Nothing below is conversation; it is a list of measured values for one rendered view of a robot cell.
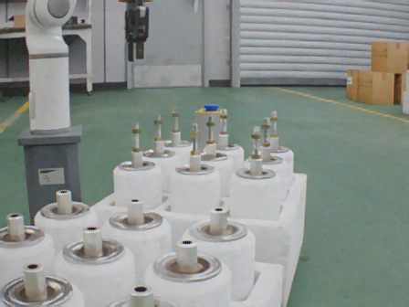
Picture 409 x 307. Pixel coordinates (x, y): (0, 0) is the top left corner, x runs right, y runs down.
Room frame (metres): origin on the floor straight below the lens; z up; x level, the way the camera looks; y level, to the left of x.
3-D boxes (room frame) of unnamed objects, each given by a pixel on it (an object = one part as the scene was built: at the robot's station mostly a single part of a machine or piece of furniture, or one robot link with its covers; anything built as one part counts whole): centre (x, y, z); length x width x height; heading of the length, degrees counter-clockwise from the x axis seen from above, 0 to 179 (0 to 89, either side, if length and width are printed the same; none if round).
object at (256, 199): (0.91, -0.10, 0.16); 0.10 x 0.10 x 0.18
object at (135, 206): (0.65, 0.09, 0.26); 0.02 x 0.02 x 0.03
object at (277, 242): (1.06, -0.01, 0.09); 0.39 x 0.39 x 0.18; 75
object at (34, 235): (0.58, 0.24, 0.25); 0.08 x 0.08 x 0.01
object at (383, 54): (4.70, -1.81, 0.45); 0.30 x 0.24 x 0.30; 14
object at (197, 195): (0.95, 0.02, 0.16); 0.10 x 0.10 x 0.18
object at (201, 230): (0.62, -0.02, 0.25); 0.08 x 0.08 x 0.01
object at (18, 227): (0.58, 0.24, 0.26); 0.02 x 0.02 x 0.03
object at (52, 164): (1.12, 0.36, 0.15); 0.15 x 0.15 x 0.30; 13
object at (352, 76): (4.99, -1.64, 0.15); 0.30 x 0.24 x 0.30; 101
